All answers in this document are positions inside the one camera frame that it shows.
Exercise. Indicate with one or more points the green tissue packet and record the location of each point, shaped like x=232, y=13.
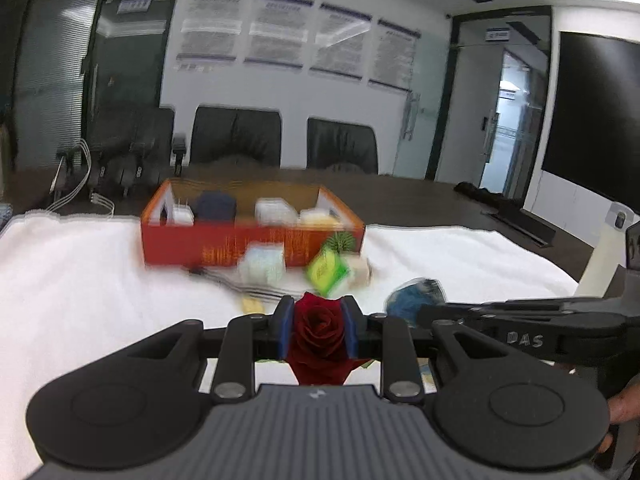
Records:
x=327, y=267

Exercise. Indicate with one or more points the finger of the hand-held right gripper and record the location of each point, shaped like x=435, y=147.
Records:
x=450, y=312

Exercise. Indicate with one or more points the black wall screen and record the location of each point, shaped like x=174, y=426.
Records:
x=595, y=120

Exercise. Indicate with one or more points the dark wooden desktop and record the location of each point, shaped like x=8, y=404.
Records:
x=425, y=205

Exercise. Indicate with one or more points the person's right hand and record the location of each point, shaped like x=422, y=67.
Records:
x=625, y=407

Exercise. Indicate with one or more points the cream round object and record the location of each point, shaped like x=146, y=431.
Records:
x=361, y=267

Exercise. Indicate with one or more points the white towel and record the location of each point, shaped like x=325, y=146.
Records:
x=100, y=285

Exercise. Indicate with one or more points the dark blue case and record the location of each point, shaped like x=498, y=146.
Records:
x=215, y=207

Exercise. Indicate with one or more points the red cardboard box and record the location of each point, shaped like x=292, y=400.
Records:
x=225, y=245

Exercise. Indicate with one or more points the light blue cloth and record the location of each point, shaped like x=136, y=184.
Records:
x=4, y=211

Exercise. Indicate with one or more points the red rose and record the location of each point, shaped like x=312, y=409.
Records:
x=320, y=330

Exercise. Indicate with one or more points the dark blue bundle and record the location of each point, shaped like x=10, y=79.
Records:
x=407, y=300

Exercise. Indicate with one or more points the crinkled clear plastic bag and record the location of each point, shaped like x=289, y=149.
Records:
x=262, y=262

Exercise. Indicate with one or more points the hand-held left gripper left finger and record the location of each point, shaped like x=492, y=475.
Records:
x=286, y=327

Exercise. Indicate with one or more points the black camera on stand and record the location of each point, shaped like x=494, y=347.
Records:
x=179, y=152

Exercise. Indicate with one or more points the blue door sign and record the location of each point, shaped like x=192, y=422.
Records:
x=498, y=34

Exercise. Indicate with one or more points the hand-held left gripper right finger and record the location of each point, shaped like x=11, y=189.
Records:
x=351, y=327

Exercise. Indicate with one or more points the wall poster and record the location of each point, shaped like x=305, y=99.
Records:
x=210, y=27
x=277, y=30
x=340, y=40
x=394, y=55

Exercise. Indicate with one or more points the yellow eraser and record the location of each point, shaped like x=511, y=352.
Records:
x=252, y=305

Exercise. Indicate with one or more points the black cloth item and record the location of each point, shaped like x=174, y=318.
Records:
x=477, y=191

